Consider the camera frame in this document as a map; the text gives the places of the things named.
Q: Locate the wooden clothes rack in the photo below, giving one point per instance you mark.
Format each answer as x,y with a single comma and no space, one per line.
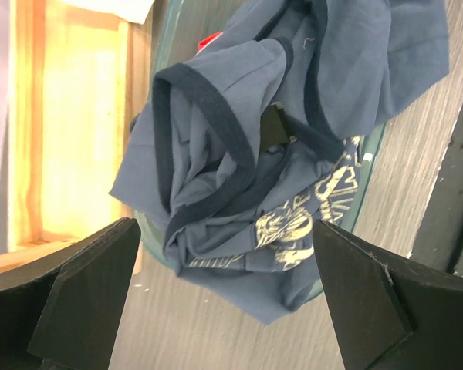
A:
77,78

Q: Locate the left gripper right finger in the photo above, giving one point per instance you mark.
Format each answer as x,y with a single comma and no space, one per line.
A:
388,312

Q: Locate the grey plastic basin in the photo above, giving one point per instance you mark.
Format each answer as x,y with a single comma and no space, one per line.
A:
179,25

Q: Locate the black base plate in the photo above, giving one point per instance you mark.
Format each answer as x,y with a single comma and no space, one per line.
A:
439,240

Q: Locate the red tank top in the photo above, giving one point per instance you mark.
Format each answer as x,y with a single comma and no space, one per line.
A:
204,43

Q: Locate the white tank top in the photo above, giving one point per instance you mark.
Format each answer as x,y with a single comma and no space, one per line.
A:
134,11

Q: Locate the navy tank top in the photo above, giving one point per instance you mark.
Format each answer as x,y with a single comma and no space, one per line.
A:
241,149

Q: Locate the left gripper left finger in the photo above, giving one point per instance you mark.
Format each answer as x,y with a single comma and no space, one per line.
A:
63,311

